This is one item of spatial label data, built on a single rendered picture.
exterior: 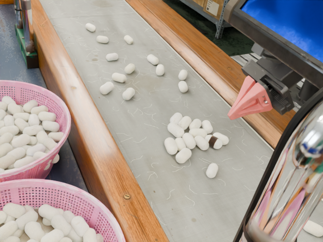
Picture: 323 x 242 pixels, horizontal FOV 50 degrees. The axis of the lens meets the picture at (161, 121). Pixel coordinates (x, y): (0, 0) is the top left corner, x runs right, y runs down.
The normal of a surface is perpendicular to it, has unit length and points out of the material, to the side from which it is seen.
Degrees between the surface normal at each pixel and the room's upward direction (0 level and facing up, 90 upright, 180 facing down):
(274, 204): 90
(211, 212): 0
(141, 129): 0
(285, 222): 90
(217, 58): 0
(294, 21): 58
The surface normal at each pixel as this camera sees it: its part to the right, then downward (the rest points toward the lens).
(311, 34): -0.68, -0.28
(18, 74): 0.14, -0.79
